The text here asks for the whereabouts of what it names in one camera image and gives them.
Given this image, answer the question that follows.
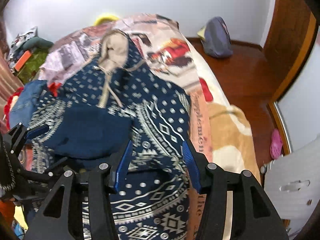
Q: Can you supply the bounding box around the navy patterned hooded garment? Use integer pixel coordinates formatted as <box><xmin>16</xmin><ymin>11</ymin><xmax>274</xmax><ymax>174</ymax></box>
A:
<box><xmin>29</xmin><ymin>30</ymin><xmax>190</xmax><ymax>239</ymax></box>

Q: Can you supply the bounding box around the orange left sleeve forearm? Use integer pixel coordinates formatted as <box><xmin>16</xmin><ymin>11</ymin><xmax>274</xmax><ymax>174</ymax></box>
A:
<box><xmin>0</xmin><ymin>200</ymin><xmax>15</xmax><ymax>226</ymax></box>

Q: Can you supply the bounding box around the blue denim garment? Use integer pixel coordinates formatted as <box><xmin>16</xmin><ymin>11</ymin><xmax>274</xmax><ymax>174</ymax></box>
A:
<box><xmin>9</xmin><ymin>80</ymin><xmax>47</xmax><ymax>129</ymax></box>

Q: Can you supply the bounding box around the yellow garment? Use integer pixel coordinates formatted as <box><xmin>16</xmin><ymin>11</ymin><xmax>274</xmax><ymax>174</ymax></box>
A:
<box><xmin>14</xmin><ymin>206</ymin><xmax>28</xmax><ymax>230</ymax></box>

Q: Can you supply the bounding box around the red plush toy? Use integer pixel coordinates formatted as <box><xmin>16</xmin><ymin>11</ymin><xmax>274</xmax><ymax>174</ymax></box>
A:
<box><xmin>3</xmin><ymin>87</ymin><xmax>24</xmax><ymax>129</ymax></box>

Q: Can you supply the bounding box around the printed newspaper pattern bedspread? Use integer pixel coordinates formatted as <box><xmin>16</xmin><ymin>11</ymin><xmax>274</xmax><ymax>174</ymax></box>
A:
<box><xmin>4</xmin><ymin>13</ymin><xmax>262</xmax><ymax>240</ymax></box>

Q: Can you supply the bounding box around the striped pink curtain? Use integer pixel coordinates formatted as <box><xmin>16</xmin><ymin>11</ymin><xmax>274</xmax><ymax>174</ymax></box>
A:
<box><xmin>0</xmin><ymin>18</ymin><xmax>23</xmax><ymax>133</ymax></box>

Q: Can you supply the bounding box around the orange box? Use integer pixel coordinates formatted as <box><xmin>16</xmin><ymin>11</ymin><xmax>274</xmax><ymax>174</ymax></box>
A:
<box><xmin>14</xmin><ymin>50</ymin><xmax>32</xmax><ymax>72</ymax></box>

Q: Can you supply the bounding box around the pink rubber clog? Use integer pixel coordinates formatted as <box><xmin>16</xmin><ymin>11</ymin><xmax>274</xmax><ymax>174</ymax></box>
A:
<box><xmin>270</xmin><ymin>129</ymin><xmax>283</xmax><ymax>160</ymax></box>

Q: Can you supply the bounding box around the dark teal cushion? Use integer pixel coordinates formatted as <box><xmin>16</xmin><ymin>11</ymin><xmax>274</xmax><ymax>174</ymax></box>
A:
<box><xmin>22</xmin><ymin>37</ymin><xmax>53</xmax><ymax>51</ymax></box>

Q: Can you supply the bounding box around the white sliding wardrobe door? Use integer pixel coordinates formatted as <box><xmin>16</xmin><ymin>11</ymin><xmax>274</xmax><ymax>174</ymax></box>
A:
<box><xmin>273</xmin><ymin>30</ymin><xmax>319</xmax><ymax>154</ymax></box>

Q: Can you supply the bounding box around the grey blue backpack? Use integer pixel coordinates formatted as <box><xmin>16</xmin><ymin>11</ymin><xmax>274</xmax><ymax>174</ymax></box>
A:
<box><xmin>202</xmin><ymin>16</ymin><xmax>233</xmax><ymax>58</ymax></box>

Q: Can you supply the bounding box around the yellow curved pillow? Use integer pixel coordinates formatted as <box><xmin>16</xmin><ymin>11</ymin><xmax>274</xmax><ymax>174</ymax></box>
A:
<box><xmin>93</xmin><ymin>14</ymin><xmax>119</xmax><ymax>26</ymax></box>

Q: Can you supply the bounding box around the brown wooden wardrobe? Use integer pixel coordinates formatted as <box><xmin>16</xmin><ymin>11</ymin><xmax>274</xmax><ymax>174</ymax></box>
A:
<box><xmin>263</xmin><ymin>0</ymin><xmax>317</xmax><ymax>103</ymax></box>

